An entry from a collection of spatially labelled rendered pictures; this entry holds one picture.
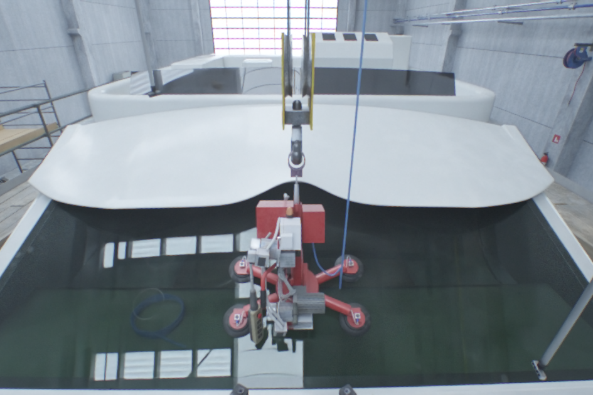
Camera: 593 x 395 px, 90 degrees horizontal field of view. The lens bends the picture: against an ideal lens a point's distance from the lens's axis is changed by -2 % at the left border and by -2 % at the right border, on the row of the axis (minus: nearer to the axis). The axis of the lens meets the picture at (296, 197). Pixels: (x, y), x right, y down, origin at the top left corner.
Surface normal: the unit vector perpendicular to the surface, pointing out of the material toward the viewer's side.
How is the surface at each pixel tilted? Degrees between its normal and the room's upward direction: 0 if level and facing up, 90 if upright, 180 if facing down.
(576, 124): 90
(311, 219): 73
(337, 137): 21
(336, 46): 61
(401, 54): 89
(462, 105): 90
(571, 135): 90
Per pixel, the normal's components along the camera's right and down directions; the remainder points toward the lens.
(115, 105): -0.08, 0.48
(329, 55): 0.02, -0.01
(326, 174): 0.07, -0.65
